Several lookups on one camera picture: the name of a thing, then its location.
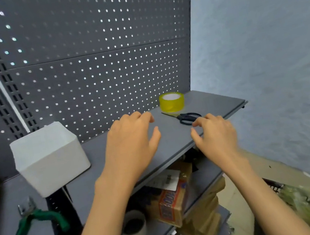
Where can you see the person's left hand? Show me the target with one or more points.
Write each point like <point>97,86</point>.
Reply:
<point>128,150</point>

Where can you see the person's right hand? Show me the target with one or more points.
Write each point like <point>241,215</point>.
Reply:
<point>219,143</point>

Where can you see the black scissors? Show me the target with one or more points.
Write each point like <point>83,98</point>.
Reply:
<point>186,118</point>

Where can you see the yellow tape roll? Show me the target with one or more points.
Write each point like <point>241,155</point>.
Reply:
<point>172,106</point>

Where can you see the white plastic bin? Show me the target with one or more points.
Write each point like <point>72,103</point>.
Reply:
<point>53,166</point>

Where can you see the person's left forearm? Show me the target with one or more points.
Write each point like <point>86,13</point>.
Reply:
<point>100,230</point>

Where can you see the person's right forearm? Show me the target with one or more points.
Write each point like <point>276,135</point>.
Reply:
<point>266,207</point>

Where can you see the cardboard box red blue print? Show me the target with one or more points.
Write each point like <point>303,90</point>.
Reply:
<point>170,203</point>

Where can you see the white tape roll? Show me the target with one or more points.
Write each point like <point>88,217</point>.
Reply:
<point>134,227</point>

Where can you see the black plastic crate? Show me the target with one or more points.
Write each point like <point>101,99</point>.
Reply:
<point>275,187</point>

